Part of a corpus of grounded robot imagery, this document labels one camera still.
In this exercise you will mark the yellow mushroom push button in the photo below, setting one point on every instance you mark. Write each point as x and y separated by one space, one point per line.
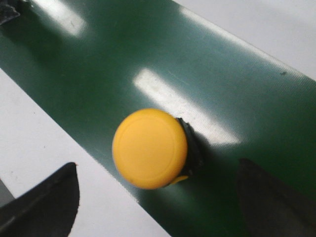
152 149

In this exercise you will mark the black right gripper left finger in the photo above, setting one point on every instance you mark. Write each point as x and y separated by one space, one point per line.
47 210

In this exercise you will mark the green conveyor belt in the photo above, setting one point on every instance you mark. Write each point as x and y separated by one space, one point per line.
90 63

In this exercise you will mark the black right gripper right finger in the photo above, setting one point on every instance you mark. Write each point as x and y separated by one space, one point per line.
270 207

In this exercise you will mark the aluminium conveyor side rail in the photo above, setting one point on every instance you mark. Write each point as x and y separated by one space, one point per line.
33 146

